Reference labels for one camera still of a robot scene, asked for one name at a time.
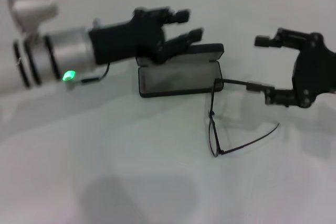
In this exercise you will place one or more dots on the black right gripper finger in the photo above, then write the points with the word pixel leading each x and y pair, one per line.
pixel 275 96
pixel 265 41

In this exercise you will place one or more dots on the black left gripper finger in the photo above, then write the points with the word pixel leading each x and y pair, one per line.
pixel 178 43
pixel 181 16

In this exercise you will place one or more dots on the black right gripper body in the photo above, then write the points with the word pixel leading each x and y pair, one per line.
pixel 312 72

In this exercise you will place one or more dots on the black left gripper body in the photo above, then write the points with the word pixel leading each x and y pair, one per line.
pixel 123 40

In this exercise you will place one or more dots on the black glasses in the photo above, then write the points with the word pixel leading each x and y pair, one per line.
pixel 211 114

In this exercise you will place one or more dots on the black glasses case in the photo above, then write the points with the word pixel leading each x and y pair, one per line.
pixel 178 82

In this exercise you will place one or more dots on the translucent left wrist plug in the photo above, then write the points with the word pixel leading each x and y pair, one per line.
pixel 97 22

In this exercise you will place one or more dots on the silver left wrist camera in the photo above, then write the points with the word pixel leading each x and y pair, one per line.
pixel 34 14

